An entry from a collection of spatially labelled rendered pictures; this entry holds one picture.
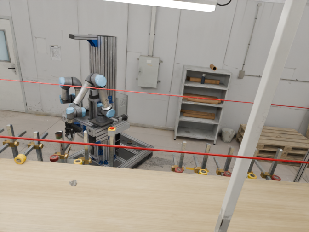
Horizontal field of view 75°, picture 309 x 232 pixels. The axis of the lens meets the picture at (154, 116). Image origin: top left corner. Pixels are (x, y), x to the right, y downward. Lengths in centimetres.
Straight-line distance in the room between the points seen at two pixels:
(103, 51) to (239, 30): 280
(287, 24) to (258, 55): 375
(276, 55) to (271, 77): 8
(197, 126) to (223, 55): 165
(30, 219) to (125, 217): 64
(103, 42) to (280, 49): 203
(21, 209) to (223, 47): 399
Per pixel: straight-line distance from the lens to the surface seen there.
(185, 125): 473
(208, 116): 439
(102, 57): 258
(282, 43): 90
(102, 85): 221
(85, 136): 212
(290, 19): 90
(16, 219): 178
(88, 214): 167
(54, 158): 223
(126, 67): 445
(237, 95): 469
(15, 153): 257
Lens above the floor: 216
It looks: 23 degrees down
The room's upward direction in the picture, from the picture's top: 6 degrees clockwise
